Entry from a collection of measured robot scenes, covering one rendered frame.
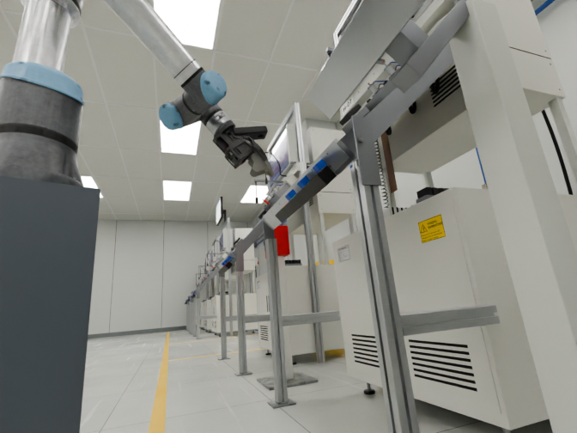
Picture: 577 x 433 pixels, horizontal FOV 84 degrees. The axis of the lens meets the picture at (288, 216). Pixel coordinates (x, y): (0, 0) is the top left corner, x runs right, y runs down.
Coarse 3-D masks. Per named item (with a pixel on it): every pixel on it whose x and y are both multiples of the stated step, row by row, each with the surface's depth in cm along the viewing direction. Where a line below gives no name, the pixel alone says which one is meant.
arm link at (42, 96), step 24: (24, 72) 51; (48, 72) 52; (0, 96) 50; (24, 96) 50; (48, 96) 51; (72, 96) 55; (0, 120) 48; (24, 120) 49; (48, 120) 51; (72, 120) 54
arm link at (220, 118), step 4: (220, 112) 99; (212, 116) 98; (216, 116) 98; (220, 116) 98; (224, 116) 99; (212, 120) 98; (216, 120) 98; (220, 120) 98; (224, 120) 98; (228, 120) 100; (208, 124) 99; (212, 124) 98; (216, 124) 98; (220, 124) 98; (224, 124) 99; (208, 128) 101; (212, 128) 99; (216, 128) 98; (220, 128) 99; (212, 132) 100; (216, 132) 100
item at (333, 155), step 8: (336, 144) 77; (328, 152) 81; (336, 152) 79; (344, 152) 77; (328, 160) 83; (336, 160) 81; (344, 160) 79; (312, 168) 90; (336, 168) 83; (344, 168) 81; (312, 176) 93; (336, 176) 85; (296, 184) 101; (296, 192) 105; (280, 200) 116; (272, 208) 124; (280, 208) 120; (264, 216) 135; (272, 216) 129; (272, 224) 134
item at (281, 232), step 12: (276, 228) 172; (276, 240) 170; (288, 252) 170; (288, 336) 162; (288, 348) 160; (288, 360) 158; (288, 372) 157; (300, 372) 171; (264, 384) 151; (288, 384) 147; (300, 384) 148
